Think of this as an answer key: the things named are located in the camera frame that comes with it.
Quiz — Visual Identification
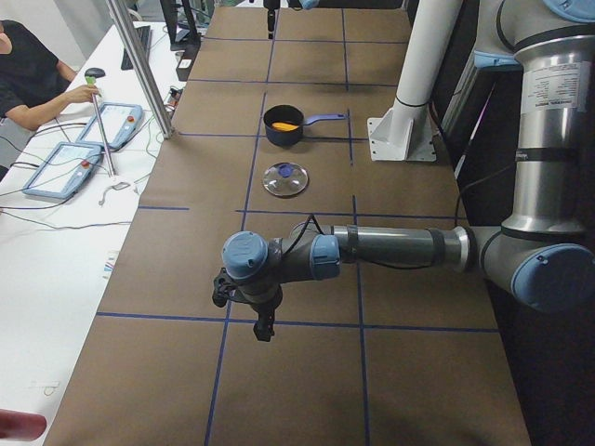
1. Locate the dark blue saucepan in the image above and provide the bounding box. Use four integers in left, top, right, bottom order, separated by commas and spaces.
263, 104, 347, 147

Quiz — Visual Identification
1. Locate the person in black shirt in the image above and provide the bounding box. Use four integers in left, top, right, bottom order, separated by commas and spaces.
1, 20, 76, 131

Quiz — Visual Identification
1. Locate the lower teach pendant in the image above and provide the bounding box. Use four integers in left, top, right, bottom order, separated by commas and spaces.
22, 142, 102, 200

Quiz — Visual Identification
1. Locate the glass pot lid blue knob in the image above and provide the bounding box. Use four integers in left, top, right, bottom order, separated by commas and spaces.
262, 162, 310, 198

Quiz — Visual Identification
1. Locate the upper teach pendant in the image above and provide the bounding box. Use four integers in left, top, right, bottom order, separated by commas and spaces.
76, 102, 144, 151

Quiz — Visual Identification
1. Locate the black camera cable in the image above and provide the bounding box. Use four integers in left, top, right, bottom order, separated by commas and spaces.
283, 213, 517, 270

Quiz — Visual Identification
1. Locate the yellow corn cob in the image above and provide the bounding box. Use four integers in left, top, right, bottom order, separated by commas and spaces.
271, 122, 299, 132

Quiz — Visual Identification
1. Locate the black keyboard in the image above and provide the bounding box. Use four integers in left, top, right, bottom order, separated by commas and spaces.
120, 24, 153, 72

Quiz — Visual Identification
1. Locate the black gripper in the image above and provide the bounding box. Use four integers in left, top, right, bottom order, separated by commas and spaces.
251, 287, 283, 342
263, 0, 281, 40

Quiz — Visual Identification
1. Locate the red cylinder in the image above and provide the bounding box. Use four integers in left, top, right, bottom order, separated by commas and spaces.
0, 409, 47, 441

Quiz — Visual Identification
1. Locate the aluminium frame post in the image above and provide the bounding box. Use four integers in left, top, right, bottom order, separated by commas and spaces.
106, 0, 174, 139

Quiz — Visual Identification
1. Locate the metal rod with hook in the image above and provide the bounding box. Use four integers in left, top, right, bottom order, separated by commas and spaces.
92, 94, 116, 177

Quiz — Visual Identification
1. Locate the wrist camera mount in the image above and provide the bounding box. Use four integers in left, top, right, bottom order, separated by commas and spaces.
212, 268, 237, 308

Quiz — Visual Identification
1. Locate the white pedestal column base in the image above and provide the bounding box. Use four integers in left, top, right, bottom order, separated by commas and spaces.
367, 0, 462, 163

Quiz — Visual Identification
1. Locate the small paper card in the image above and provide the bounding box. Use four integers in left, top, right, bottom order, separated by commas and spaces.
102, 250, 120, 280

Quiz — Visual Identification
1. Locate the person's hand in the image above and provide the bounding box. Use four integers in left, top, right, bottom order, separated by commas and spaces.
66, 85, 101, 103

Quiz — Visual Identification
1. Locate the black barcode scanner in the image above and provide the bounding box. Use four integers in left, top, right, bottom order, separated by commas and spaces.
85, 67, 106, 85

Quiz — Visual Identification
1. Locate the teach pendant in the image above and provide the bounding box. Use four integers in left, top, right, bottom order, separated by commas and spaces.
22, 142, 102, 200
76, 102, 144, 151

